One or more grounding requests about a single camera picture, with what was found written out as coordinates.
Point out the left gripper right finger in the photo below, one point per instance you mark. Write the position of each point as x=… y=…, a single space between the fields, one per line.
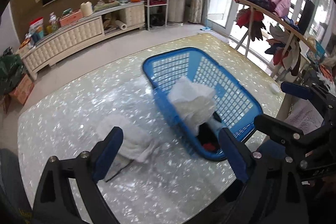
x=272 y=191

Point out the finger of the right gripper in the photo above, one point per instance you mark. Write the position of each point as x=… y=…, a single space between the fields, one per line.
x=277 y=130
x=296 y=90

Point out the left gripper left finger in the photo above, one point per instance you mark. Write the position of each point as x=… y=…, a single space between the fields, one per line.
x=54 y=201

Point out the white quilted towel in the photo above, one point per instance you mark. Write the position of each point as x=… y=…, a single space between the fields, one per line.
x=193 y=102

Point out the white soap bar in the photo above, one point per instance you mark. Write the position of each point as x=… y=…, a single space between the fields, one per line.
x=274 y=88

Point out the black clothing in basket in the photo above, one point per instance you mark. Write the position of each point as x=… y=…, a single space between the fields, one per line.
x=208 y=139

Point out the grey speckled square cloth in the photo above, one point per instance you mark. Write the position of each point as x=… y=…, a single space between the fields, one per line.
x=117 y=166

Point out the white ribbed fluffy cloth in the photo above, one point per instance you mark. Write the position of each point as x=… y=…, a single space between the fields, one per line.
x=137 y=144

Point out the cardboard box on floor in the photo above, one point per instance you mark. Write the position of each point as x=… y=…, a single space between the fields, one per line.
x=23 y=90

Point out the cream tufted TV cabinet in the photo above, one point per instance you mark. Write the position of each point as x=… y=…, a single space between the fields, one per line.
x=82 y=34

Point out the red white package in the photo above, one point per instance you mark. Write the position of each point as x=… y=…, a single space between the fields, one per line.
x=36 y=29

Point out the pink box on cabinet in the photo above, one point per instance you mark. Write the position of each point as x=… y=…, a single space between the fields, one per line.
x=70 y=18

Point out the white paper roll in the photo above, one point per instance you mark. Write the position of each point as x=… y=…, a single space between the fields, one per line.
x=121 y=25

